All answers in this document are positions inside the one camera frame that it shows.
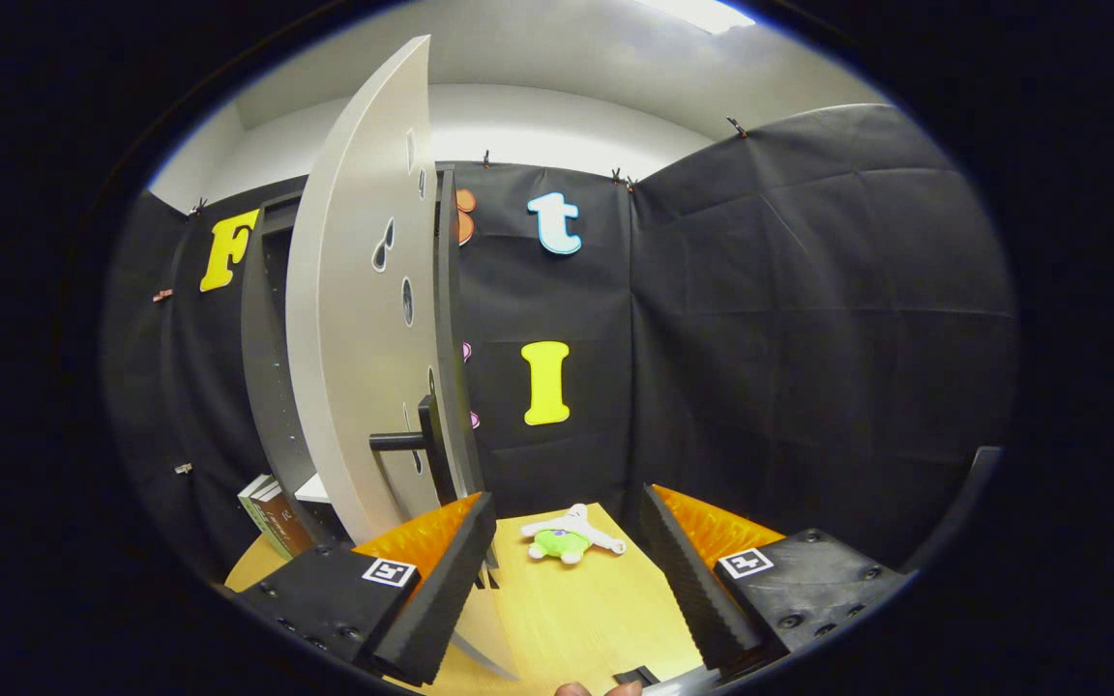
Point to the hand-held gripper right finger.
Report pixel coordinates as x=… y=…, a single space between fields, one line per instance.
x=685 y=580

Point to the brown book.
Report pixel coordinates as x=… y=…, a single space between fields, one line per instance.
x=291 y=527

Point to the long ceiling light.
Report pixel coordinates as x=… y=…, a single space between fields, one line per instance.
x=702 y=12

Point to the dark curved frame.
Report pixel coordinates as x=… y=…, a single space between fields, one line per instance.
x=968 y=483

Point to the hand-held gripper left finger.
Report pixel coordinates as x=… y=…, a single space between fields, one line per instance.
x=451 y=570

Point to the white and green plush toy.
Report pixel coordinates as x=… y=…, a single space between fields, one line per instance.
x=562 y=546

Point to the grey cabinet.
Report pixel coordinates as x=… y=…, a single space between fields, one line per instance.
x=267 y=338

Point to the black backdrop cloth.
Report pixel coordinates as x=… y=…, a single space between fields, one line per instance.
x=808 y=338

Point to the grey cabinet shelf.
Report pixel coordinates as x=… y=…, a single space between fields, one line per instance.
x=313 y=490

